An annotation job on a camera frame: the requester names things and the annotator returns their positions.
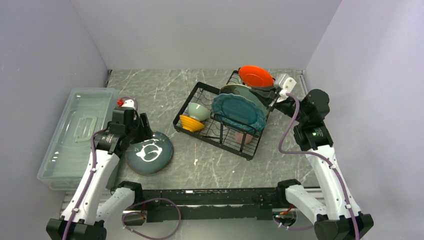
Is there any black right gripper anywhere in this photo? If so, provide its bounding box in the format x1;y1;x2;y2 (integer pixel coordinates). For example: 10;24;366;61
250;84;308;124

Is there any dark blue blossom plate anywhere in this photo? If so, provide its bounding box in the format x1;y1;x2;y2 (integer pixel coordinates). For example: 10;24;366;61
124;131;174;175

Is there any orange plate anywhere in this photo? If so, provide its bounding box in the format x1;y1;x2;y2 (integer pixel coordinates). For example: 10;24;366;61
238;65;274;88

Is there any light green flower plate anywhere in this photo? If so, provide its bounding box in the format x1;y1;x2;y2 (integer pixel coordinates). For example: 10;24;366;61
219;84;269;116

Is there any teal scalloped plate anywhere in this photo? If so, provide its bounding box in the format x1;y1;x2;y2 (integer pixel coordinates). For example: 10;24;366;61
211;93;267;134

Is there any yellow ribbed bowl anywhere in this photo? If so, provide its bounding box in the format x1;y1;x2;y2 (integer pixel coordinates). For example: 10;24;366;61
179;115;205;133

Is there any pink mug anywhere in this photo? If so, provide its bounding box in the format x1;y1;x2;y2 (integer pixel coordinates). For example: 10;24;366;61
234;131;253;145

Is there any black wire dish rack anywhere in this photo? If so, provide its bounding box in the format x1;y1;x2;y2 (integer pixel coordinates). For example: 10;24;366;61
172;82;264;161

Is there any light green ceramic bowl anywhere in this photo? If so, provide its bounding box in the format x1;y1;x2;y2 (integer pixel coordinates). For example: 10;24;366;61
188;102;210;122

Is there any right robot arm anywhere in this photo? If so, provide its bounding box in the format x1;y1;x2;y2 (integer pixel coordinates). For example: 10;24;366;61
253;89;374;240

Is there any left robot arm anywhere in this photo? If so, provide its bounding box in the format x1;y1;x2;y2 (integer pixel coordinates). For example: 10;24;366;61
46;106;153;240

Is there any clear plastic storage box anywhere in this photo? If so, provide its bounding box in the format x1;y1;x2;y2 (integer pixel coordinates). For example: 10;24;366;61
37;87;120;191

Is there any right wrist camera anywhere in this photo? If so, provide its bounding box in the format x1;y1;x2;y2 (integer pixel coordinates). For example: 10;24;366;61
273;73;297;103

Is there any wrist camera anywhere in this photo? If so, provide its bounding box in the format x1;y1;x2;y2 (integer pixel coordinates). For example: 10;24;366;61
117;96;138;111
273;73;297;103

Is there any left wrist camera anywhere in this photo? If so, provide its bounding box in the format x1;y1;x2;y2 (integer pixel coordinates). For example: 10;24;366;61
117;96;138;111

